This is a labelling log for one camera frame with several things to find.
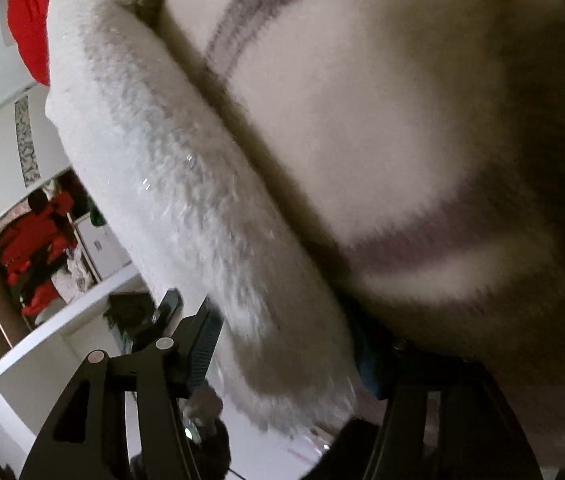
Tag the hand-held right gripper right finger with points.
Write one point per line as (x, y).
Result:
(370, 365)

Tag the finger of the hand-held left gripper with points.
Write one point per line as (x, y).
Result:
(170, 305)

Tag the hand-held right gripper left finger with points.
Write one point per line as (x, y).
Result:
(207, 345)

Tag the white fluffy cardigan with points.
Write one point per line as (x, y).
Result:
(162, 185)

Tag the red hanging clothes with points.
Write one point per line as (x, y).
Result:
(32, 240)

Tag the purple floral blanket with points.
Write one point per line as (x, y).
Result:
(362, 135)

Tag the red duvet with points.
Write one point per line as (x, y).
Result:
(32, 20)

